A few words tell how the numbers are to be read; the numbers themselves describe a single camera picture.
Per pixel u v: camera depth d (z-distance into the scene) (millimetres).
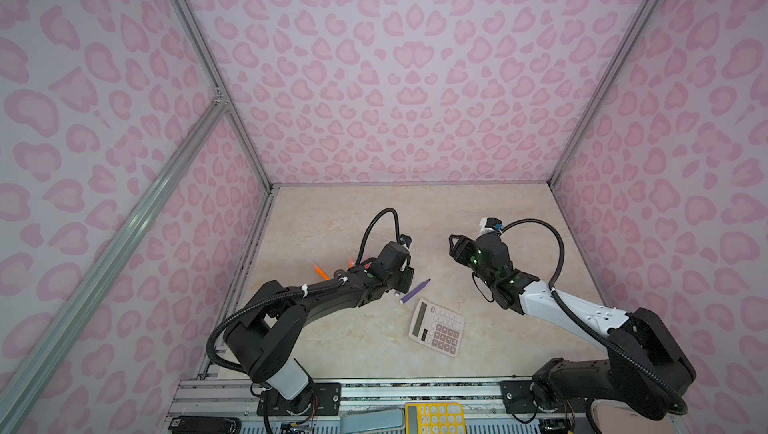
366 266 692
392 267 678
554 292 550
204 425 657
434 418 698
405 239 797
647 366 417
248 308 415
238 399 754
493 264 649
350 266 700
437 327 835
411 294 903
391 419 691
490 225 756
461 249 761
